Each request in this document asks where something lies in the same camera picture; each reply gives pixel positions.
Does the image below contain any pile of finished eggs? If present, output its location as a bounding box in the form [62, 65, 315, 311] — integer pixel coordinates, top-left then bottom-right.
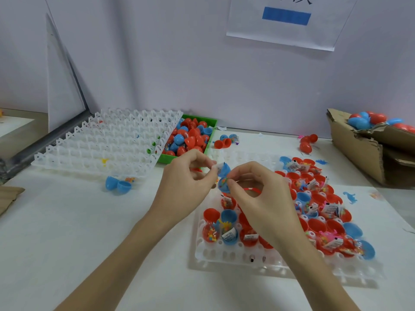
[347, 111, 415, 133]

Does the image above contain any flat brown cardboard sheet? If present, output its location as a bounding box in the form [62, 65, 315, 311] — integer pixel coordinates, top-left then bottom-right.
[0, 186, 26, 216]

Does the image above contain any green plastic tray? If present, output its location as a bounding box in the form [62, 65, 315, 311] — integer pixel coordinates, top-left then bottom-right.
[157, 114, 219, 166]

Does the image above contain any small capsule cluster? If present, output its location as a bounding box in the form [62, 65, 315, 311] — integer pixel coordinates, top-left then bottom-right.
[213, 133, 239, 149]

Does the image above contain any person's left hand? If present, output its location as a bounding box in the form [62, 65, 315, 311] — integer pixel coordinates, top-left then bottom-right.
[146, 149, 220, 234]

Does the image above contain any person's right hand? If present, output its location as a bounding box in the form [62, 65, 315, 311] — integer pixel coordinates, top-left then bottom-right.
[226, 161, 311, 253]

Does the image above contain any grey metal rail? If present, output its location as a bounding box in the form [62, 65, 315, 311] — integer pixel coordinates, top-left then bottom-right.
[0, 110, 92, 184]

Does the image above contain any white paper sign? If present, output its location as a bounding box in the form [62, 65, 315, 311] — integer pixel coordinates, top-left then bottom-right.
[226, 0, 359, 52]

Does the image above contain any person's right forearm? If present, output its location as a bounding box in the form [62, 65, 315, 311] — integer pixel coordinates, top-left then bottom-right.
[282, 233, 361, 311]

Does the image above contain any clear triangular panel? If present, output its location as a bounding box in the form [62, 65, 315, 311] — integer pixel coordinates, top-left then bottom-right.
[45, 13, 88, 132]

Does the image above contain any cardboard box of capsules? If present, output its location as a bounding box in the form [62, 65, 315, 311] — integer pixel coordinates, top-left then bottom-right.
[326, 108, 415, 188]

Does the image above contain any clear plastic egg tray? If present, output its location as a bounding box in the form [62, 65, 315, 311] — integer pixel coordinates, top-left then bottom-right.
[31, 108, 184, 179]
[193, 152, 383, 282]

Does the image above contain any person's left forearm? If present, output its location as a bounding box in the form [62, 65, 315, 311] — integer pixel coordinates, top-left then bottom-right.
[55, 213, 172, 311]

